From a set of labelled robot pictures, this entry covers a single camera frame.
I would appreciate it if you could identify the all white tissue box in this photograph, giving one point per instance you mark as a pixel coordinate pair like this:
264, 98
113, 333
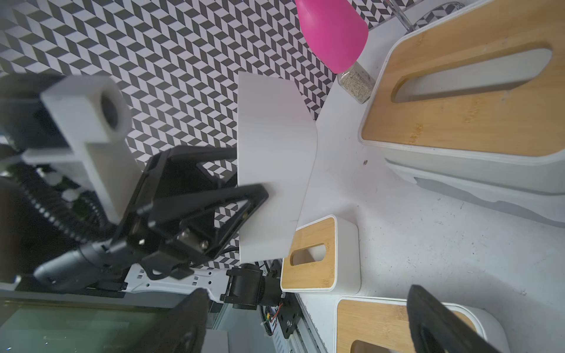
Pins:
542, 208

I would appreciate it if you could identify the grey lid tissue box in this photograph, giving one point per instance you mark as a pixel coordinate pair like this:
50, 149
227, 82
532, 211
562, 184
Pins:
276, 146

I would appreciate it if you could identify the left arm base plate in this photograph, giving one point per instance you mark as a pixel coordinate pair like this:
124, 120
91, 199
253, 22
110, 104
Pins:
284, 317

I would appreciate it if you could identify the small glass spice jar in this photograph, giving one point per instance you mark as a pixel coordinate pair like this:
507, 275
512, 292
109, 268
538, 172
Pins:
357, 82

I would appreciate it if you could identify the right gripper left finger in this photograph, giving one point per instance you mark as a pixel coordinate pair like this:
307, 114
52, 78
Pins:
183, 329

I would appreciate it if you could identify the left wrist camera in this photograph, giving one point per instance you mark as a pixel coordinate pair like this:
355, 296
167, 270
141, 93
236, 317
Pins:
94, 119

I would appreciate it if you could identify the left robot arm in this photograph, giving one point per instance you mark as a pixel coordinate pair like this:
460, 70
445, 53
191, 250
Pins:
245, 287

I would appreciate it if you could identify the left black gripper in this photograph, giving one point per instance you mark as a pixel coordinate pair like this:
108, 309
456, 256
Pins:
168, 227

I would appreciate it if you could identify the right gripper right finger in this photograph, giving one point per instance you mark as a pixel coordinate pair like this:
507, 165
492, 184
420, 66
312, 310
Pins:
434, 328

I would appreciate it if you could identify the pink plastic goblet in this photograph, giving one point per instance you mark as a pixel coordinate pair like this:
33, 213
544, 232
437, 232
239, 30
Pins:
334, 31

